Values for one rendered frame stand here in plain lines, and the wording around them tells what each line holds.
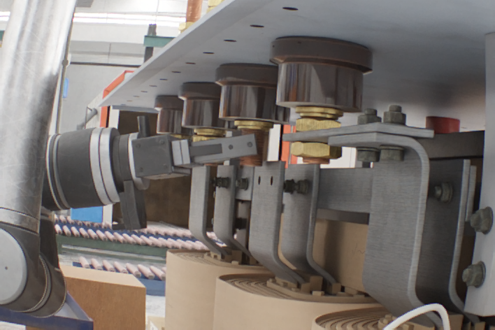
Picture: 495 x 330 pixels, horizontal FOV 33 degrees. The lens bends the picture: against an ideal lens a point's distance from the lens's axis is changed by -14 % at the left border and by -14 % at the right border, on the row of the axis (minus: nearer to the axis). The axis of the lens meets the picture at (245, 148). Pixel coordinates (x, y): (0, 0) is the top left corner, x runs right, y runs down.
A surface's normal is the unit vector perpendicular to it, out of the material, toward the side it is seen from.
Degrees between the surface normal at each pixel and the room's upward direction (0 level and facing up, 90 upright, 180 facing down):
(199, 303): 90
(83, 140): 54
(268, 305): 90
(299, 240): 90
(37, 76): 82
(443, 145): 90
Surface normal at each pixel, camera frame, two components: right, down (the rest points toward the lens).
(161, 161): -0.11, -0.05
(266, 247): -0.97, -0.09
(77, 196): 0.02, 0.70
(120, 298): 0.24, -0.02
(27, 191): 0.74, -0.08
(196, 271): -0.77, -0.09
